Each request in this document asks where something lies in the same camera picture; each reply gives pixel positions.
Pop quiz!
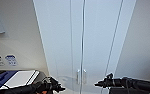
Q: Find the white flat board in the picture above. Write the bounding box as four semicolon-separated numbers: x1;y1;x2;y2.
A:
0;69;41;91

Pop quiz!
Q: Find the white door handle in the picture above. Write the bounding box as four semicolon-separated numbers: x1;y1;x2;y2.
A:
82;69;88;85
76;69;82;85

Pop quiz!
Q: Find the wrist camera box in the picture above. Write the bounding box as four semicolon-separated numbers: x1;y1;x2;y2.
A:
105;72;115;81

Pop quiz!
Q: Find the blue labelled wall socket plate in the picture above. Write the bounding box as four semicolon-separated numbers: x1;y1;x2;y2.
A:
4;54;18;67

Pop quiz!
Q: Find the white wardrobe cabinet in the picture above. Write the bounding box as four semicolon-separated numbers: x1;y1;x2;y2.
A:
32;0;138;94

